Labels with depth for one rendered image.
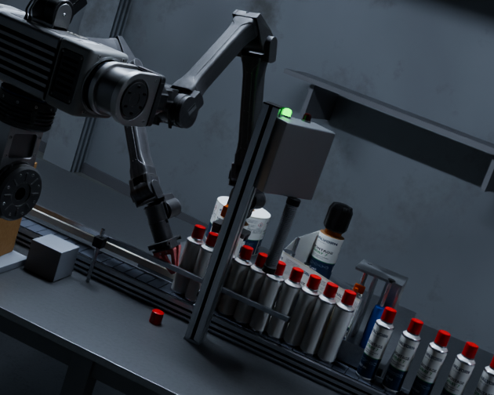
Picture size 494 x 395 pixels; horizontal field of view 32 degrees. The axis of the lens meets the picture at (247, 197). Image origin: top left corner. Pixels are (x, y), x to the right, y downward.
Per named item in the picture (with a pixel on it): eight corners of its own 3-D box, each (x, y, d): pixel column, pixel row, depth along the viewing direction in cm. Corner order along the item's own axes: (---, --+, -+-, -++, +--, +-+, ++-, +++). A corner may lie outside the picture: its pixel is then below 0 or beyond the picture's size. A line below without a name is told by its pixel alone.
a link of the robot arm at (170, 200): (127, 190, 247) (150, 180, 243) (149, 183, 257) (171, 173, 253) (143, 229, 247) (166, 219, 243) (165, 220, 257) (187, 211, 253)
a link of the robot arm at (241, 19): (237, -2, 226) (270, 3, 221) (247, 40, 235) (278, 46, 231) (141, 101, 202) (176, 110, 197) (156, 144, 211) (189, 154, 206)
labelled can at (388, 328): (375, 378, 234) (401, 310, 229) (371, 384, 229) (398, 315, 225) (357, 369, 235) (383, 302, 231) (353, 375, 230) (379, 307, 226)
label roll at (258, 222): (256, 260, 301) (270, 222, 298) (202, 243, 300) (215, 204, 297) (258, 244, 320) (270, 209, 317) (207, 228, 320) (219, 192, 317)
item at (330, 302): (318, 353, 238) (343, 286, 234) (314, 357, 233) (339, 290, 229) (301, 345, 240) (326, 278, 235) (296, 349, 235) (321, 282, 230)
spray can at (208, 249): (205, 302, 246) (227, 237, 242) (194, 304, 242) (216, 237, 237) (190, 294, 249) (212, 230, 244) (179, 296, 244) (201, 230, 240)
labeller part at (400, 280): (407, 280, 241) (408, 277, 241) (401, 288, 230) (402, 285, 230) (362, 261, 244) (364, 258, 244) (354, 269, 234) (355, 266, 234)
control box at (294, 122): (312, 201, 227) (336, 133, 222) (263, 193, 216) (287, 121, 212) (289, 186, 234) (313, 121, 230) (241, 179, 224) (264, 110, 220)
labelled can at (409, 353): (401, 389, 232) (428, 322, 227) (397, 396, 227) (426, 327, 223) (383, 381, 233) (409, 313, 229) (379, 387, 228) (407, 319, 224)
